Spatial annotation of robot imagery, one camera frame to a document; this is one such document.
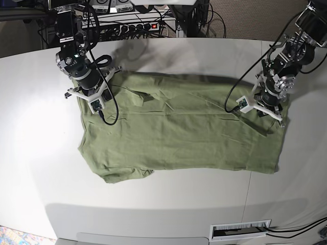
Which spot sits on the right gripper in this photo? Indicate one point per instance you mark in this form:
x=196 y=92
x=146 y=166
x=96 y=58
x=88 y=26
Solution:
x=89 y=81

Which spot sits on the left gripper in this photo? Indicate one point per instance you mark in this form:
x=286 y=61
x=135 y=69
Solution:
x=272 y=102

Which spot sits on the green T-shirt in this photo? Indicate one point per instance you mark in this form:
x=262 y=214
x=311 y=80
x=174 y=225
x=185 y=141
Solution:
x=167 y=123

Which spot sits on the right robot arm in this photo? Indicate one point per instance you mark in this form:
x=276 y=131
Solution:
x=78 y=30

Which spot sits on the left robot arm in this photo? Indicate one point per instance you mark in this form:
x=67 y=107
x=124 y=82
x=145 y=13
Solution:
x=285 y=60

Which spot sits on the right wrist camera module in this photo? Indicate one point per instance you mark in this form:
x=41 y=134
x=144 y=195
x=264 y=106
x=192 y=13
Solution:
x=96 y=105

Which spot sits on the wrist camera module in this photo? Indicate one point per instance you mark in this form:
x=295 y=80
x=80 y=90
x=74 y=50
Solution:
x=96 y=105
x=244 y=104

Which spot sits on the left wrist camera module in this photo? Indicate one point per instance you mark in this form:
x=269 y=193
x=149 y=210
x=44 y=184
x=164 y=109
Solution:
x=244 y=104

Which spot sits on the black power strip red switch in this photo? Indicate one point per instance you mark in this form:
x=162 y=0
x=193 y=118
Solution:
x=116 y=28

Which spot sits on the white overhead mount plate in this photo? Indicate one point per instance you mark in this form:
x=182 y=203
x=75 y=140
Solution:
x=163 y=2

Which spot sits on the table cable grommet slot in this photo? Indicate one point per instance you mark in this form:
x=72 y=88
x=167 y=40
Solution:
x=239 y=231

